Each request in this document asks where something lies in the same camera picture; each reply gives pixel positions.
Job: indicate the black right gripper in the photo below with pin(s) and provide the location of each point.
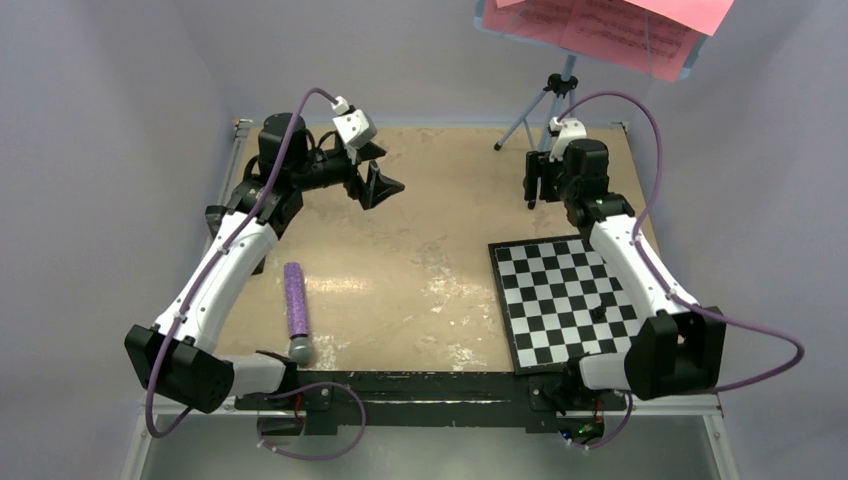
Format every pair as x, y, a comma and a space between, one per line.
539, 165

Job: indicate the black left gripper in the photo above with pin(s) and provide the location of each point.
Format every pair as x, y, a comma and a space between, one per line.
377, 186

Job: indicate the pink sheet music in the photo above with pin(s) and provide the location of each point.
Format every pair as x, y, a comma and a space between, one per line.
658, 38

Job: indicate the purple glitter microphone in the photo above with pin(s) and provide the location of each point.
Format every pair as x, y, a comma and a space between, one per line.
301, 349

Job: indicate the black metronome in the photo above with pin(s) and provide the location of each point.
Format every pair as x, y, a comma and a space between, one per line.
213, 216

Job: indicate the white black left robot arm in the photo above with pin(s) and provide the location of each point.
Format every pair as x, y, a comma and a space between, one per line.
174, 357

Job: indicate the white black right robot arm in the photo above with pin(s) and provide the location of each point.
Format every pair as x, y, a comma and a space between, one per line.
679, 345

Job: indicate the black white chessboard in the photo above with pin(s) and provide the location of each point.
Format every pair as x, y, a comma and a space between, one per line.
546, 289

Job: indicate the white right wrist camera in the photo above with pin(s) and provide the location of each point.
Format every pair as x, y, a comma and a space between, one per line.
563, 132

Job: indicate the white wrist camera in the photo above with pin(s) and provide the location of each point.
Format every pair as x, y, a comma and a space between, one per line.
563, 132
354, 126

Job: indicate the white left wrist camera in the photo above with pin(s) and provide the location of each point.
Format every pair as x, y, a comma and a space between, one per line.
354, 126

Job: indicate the black base frame rail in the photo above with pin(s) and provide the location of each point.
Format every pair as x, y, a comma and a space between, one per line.
540, 403

